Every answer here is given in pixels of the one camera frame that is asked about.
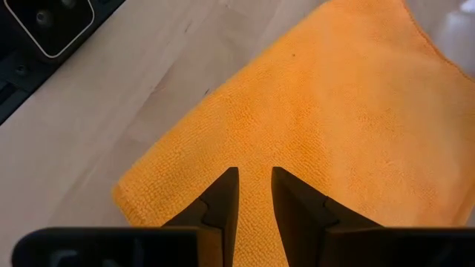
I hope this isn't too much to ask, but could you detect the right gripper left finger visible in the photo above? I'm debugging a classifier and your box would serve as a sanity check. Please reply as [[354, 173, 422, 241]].
[[163, 166, 240, 267]]

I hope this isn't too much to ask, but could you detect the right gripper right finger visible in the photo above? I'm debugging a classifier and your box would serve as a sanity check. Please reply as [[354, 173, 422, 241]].
[[271, 166, 382, 267]]

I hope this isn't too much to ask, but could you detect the orange microfiber towel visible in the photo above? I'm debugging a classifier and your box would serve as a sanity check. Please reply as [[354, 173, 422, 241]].
[[112, 0, 475, 267]]

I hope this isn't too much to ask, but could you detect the black dual-lens camera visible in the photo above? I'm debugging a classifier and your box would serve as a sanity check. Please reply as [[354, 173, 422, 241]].
[[2, 0, 96, 59]]

